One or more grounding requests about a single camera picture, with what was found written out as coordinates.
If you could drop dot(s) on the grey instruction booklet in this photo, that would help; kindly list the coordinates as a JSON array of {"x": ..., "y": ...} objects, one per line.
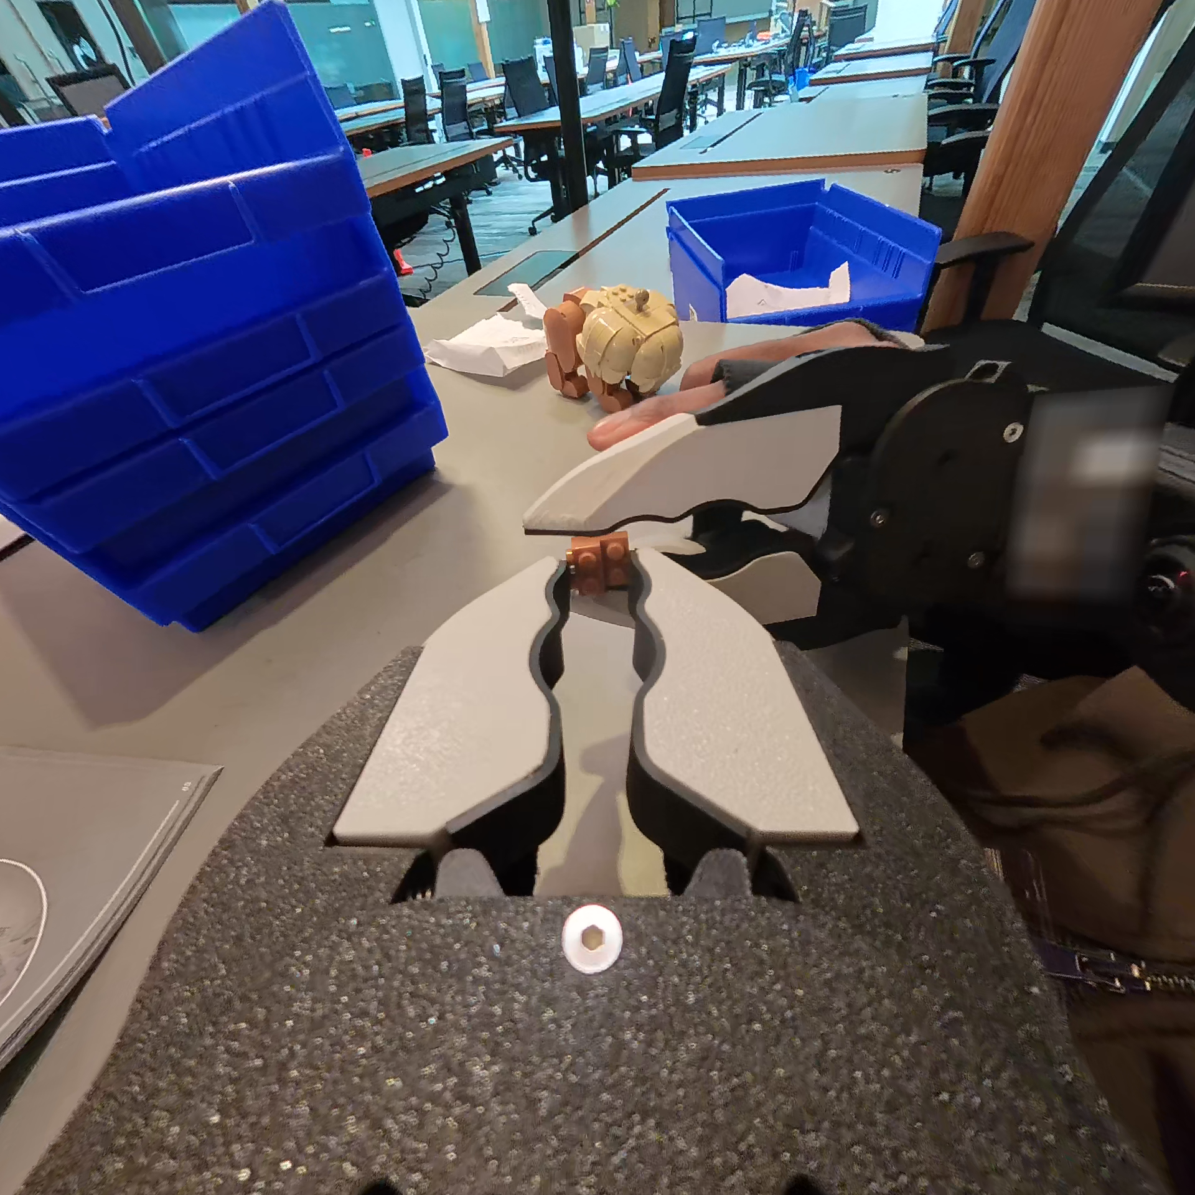
[{"x": 84, "y": 877}]

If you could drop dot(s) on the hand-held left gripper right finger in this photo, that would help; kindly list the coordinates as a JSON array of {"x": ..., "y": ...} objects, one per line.
[{"x": 738, "y": 728}]

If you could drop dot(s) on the black office chair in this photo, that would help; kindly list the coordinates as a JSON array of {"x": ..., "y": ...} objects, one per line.
[{"x": 1102, "y": 243}]

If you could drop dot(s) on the small blue storage bin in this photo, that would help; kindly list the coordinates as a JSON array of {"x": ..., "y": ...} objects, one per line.
[{"x": 803, "y": 233}]

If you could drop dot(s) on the tan brown brick toy figure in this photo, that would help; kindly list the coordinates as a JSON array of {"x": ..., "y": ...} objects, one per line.
[{"x": 626, "y": 345}]

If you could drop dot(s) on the person's brown jacket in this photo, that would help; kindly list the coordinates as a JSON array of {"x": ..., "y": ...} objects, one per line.
[{"x": 1082, "y": 877}]

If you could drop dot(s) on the long wooden table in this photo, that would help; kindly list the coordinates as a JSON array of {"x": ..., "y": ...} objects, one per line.
[{"x": 803, "y": 135}]

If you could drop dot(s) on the torn white paper bag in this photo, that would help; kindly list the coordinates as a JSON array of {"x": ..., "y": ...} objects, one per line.
[{"x": 485, "y": 345}]

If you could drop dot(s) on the grey desk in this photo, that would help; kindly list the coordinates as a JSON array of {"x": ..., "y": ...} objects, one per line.
[{"x": 261, "y": 634}]

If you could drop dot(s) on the small orange brick assembly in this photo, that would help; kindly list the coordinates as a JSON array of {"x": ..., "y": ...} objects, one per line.
[{"x": 597, "y": 560}]

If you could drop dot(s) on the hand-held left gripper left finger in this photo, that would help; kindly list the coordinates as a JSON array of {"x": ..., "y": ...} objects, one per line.
[{"x": 448, "y": 738}]

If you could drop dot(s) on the white paper sheet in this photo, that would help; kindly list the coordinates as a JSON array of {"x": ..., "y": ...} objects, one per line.
[{"x": 783, "y": 293}]

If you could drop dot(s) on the person's right hand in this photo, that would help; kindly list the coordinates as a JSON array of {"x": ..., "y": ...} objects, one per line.
[{"x": 672, "y": 401}]

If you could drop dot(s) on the wooden pillar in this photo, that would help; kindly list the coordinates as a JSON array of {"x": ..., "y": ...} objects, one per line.
[{"x": 1045, "y": 149}]

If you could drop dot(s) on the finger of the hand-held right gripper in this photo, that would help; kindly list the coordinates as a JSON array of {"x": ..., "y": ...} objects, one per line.
[
  {"x": 691, "y": 466},
  {"x": 775, "y": 579}
]

